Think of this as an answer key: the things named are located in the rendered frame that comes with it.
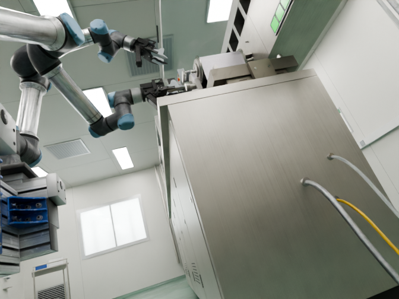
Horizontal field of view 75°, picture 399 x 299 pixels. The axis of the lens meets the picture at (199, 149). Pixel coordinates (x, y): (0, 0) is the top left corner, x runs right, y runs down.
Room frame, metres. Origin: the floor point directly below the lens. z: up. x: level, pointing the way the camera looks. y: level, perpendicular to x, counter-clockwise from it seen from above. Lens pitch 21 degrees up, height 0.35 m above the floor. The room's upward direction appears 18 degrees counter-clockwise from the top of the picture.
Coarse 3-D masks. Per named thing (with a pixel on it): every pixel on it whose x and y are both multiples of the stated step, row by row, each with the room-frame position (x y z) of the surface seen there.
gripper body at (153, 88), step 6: (144, 84) 1.03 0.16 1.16; (150, 84) 1.03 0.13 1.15; (156, 84) 1.03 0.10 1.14; (162, 84) 1.04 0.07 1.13; (144, 90) 1.03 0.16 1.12; (150, 90) 1.03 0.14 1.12; (156, 90) 1.02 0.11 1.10; (144, 96) 1.02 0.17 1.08; (156, 96) 1.04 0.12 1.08; (162, 96) 1.06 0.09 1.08
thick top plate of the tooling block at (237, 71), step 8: (288, 56) 0.99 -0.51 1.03; (240, 64) 0.94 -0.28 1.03; (272, 64) 0.97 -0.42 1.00; (280, 64) 0.97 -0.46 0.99; (288, 64) 0.98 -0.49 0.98; (296, 64) 0.99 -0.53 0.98; (216, 72) 0.91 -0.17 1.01; (224, 72) 0.92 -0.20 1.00; (232, 72) 0.93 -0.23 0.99; (240, 72) 0.93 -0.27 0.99; (248, 72) 0.94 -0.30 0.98; (288, 72) 1.02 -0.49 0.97; (208, 80) 0.96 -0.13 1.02; (216, 80) 0.91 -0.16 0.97; (224, 80) 0.93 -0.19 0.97
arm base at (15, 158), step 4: (0, 156) 0.81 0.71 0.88; (4, 156) 0.82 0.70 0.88; (8, 156) 0.83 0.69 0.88; (12, 156) 0.85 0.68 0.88; (16, 156) 0.86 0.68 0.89; (4, 160) 0.82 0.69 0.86; (8, 160) 0.83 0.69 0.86; (12, 160) 0.84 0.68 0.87; (16, 160) 0.85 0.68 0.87; (20, 160) 0.88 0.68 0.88; (4, 164) 0.81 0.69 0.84
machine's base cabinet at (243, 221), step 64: (192, 128) 0.81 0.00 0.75; (256, 128) 0.86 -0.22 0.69; (320, 128) 0.91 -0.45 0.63; (192, 192) 0.81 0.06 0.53; (256, 192) 0.84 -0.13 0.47; (320, 192) 0.89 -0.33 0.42; (384, 192) 0.93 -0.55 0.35; (192, 256) 1.46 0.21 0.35; (256, 256) 0.83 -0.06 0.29; (320, 256) 0.87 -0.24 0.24; (384, 256) 0.91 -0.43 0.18
